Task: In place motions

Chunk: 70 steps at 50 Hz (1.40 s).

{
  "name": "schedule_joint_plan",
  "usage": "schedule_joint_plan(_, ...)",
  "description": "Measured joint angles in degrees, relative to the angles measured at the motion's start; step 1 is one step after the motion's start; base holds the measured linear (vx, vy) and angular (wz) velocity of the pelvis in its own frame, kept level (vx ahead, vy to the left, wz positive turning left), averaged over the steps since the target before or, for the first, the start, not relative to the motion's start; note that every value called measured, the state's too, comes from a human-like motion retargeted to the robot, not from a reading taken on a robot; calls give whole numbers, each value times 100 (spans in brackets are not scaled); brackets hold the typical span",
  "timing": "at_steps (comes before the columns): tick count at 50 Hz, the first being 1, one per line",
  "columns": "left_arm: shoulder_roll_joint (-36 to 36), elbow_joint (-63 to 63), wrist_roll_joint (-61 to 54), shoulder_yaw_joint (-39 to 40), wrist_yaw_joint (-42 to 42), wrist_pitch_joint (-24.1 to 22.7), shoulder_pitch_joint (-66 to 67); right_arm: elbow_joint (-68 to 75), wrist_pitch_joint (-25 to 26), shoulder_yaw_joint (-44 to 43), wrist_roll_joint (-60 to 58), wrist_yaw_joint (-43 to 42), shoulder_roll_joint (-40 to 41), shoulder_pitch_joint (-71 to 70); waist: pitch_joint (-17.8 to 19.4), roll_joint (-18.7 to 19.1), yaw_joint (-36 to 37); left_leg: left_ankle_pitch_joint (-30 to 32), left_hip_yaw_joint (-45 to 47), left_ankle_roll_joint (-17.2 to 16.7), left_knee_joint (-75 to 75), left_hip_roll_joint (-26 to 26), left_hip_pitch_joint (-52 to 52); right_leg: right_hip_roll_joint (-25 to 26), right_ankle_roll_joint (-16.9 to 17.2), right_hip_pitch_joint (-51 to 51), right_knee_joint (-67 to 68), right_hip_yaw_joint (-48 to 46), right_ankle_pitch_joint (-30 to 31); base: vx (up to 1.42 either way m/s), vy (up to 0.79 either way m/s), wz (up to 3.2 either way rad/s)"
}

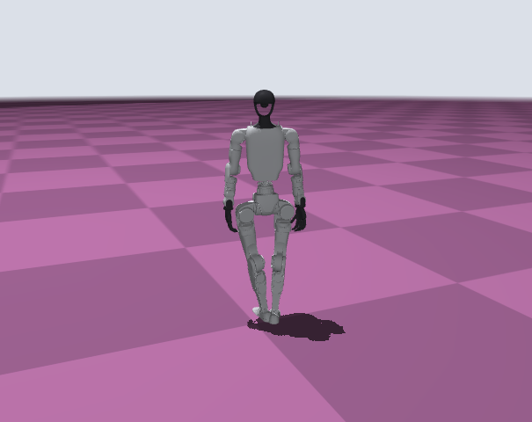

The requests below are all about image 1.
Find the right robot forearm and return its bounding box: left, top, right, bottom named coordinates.
left=291, top=164, right=306, bottom=205

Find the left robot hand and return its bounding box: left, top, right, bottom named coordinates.
left=223, top=200, right=238, bottom=232

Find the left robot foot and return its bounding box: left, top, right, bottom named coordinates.
left=252, top=307, right=272, bottom=322

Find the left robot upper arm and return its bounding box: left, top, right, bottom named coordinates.
left=228, top=128, right=247, bottom=175

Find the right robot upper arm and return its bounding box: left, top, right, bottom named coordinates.
left=283, top=127, right=301, bottom=175

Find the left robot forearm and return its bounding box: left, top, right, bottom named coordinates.
left=223, top=164, right=237, bottom=207

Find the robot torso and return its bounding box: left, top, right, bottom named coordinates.
left=245, top=121, right=285, bottom=215

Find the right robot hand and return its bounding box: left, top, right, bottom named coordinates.
left=290, top=197, right=306, bottom=231

